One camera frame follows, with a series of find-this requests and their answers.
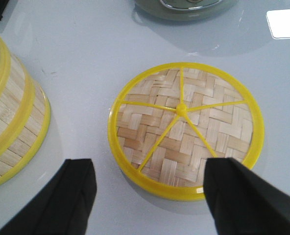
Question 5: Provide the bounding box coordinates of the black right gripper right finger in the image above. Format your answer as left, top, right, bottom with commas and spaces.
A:
203, 158, 290, 235

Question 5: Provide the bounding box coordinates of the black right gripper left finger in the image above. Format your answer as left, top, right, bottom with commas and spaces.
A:
0, 159, 97, 235

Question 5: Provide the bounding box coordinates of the woven bamboo steamer lid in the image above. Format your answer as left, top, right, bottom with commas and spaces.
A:
108, 62, 265, 201

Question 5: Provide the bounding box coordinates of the bamboo steamer tier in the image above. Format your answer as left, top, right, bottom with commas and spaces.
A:
0, 28, 36, 165
0, 81, 50, 185

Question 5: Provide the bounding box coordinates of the green electric cooking pot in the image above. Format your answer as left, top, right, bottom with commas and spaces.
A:
135, 0, 237, 21

